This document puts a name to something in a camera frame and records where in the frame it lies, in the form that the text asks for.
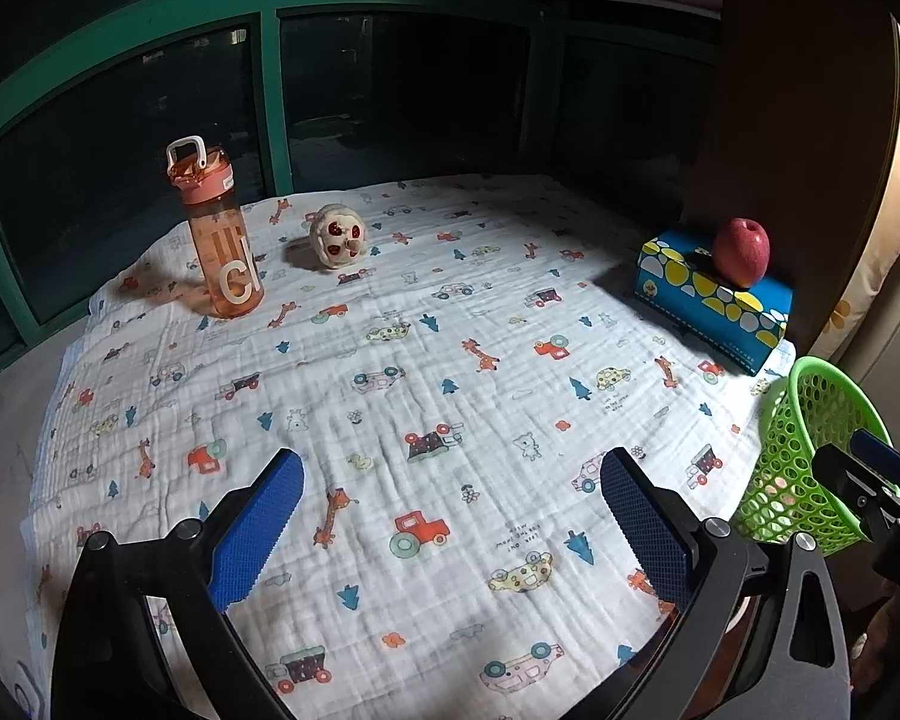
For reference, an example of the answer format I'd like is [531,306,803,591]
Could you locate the green plastic mesh basket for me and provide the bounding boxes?
[731,356,891,556]

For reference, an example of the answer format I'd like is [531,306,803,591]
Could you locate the white printed bed blanket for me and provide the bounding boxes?
[23,177,795,718]

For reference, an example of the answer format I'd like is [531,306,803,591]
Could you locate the red apple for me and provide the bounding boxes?
[712,218,770,289]

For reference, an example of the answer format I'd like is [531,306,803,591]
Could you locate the blue yellow tissue box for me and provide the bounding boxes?
[634,232,793,376]

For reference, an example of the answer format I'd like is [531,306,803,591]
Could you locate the orange plastic water bottle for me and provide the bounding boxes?
[165,135,265,319]

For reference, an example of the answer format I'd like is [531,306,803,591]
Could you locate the cream plush toy red spots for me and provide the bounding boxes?
[310,203,367,270]

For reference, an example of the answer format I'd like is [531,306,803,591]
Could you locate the green window frame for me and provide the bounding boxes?
[0,0,445,392]

